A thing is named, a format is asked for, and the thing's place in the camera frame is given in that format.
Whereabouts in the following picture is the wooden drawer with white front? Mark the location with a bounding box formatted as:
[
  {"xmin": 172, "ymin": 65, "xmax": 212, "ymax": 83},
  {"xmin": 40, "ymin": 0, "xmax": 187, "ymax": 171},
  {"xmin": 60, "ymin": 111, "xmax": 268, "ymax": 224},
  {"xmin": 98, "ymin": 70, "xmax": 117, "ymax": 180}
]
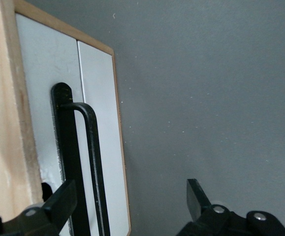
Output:
[{"xmin": 15, "ymin": 13, "xmax": 87, "ymax": 236}]

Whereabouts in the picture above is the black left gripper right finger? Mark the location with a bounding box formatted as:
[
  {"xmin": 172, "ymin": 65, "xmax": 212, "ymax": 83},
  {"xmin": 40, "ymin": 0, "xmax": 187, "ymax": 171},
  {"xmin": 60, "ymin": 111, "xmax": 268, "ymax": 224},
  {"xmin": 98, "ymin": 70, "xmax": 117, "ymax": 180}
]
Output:
[{"xmin": 176, "ymin": 178, "xmax": 285, "ymax": 236}]

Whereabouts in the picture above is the black metal drawer handle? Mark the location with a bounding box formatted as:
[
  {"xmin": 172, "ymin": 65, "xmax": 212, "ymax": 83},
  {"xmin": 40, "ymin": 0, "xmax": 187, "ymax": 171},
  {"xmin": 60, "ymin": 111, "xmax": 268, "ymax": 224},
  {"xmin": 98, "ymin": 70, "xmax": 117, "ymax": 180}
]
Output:
[{"xmin": 50, "ymin": 82, "xmax": 111, "ymax": 236}]

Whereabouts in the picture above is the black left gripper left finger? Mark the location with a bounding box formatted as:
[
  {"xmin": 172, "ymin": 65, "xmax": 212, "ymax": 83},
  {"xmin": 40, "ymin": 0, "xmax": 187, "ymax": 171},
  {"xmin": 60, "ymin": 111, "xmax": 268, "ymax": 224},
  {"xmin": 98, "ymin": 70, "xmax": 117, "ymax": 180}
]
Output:
[{"xmin": 0, "ymin": 179, "xmax": 77, "ymax": 236}]

